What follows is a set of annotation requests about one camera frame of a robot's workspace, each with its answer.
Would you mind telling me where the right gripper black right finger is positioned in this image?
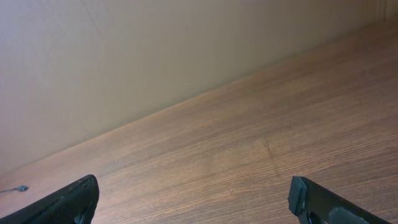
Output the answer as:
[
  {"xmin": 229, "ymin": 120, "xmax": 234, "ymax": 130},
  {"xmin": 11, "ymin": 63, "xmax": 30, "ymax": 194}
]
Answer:
[{"xmin": 288, "ymin": 176, "xmax": 390, "ymax": 224}]

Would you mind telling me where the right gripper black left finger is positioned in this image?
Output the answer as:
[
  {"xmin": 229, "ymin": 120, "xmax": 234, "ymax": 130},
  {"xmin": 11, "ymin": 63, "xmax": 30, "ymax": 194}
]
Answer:
[{"xmin": 1, "ymin": 174, "xmax": 100, "ymax": 224}]

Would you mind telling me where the black usb cable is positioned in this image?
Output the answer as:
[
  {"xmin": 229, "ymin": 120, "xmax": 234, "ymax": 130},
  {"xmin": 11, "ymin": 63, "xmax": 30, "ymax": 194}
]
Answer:
[{"xmin": 0, "ymin": 185, "xmax": 29, "ymax": 194}]

